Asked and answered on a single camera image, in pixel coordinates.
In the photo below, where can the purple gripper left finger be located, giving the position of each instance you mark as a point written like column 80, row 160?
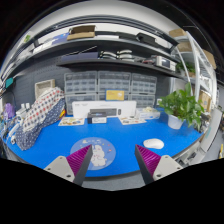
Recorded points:
column 73, row 167

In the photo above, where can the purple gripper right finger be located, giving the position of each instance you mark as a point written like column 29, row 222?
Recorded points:
column 154, row 167

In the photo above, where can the white computer mouse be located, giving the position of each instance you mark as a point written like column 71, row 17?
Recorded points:
column 153, row 143

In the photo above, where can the round blue rabbit mouse pad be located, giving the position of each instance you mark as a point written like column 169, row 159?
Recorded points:
column 104, row 152

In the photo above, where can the left sticker sheet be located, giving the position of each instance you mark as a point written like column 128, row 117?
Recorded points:
column 71, row 121

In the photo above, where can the sticker sheet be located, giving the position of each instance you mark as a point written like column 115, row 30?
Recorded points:
column 71, row 121
column 131, row 120

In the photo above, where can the small black white box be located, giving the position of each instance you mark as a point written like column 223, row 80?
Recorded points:
column 96, row 118

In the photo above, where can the right sticker sheet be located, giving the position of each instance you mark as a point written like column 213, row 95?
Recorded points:
column 131, row 120

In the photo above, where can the clear plastic box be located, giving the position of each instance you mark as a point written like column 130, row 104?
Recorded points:
column 147, row 113

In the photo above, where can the patterned fabric bundle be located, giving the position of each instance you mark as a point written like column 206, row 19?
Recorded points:
column 45, row 111

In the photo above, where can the green potted plant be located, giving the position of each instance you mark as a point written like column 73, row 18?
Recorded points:
column 181, row 106

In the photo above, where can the white keyboard box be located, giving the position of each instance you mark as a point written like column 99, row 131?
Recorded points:
column 112, row 108

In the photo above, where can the grey drawer cabinet right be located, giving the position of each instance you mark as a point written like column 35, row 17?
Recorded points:
column 143, row 89

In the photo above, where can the grey drawer cabinet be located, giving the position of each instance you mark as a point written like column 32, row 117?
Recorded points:
column 80, row 86
column 143, row 89
column 111, row 80

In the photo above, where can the grey drawer cabinet left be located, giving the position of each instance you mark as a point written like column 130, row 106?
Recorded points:
column 80, row 86

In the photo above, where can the yellow label card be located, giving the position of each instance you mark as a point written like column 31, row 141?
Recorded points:
column 115, row 95

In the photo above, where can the white framed box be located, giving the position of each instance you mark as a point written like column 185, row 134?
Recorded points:
column 41, row 87

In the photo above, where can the purple bottle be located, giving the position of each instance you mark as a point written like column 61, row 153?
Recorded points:
column 9, row 111

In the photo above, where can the grey drawer cabinet middle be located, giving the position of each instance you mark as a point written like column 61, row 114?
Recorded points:
column 111, row 80

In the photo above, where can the white electronic instrument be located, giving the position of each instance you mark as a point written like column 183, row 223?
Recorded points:
column 165, row 63

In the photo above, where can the white metal rack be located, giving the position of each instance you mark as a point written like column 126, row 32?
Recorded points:
column 205, row 76

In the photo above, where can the cardboard box on shelf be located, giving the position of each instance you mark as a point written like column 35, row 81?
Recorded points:
column 87, row 31

